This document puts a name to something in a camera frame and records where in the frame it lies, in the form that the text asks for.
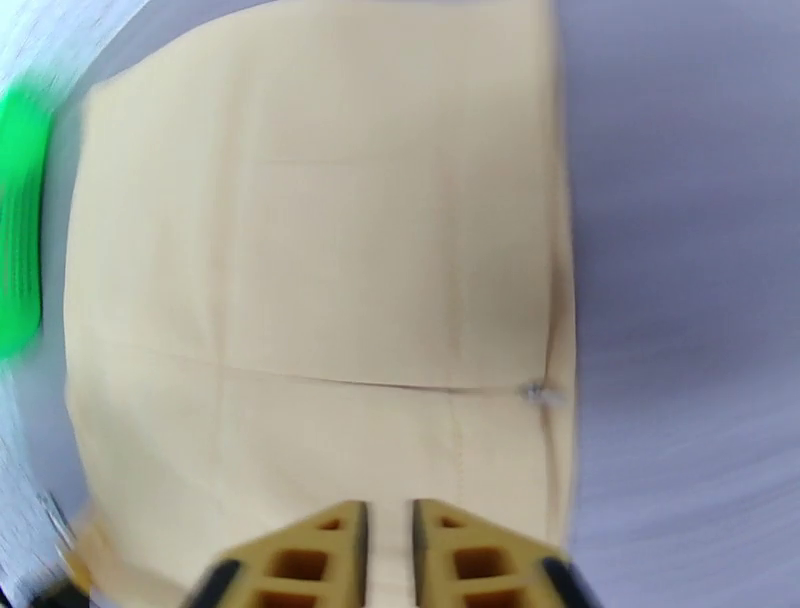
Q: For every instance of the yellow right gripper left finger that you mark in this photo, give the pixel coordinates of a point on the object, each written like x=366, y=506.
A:
x=312, y=562

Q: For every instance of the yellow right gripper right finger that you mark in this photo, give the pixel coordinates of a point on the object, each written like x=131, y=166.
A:
x=475, y=562

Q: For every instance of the tan garment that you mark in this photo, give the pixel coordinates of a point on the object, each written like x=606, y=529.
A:
x=325, y=250

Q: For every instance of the green plastic mesh basket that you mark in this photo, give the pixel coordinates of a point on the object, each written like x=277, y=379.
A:
x=19, y=219

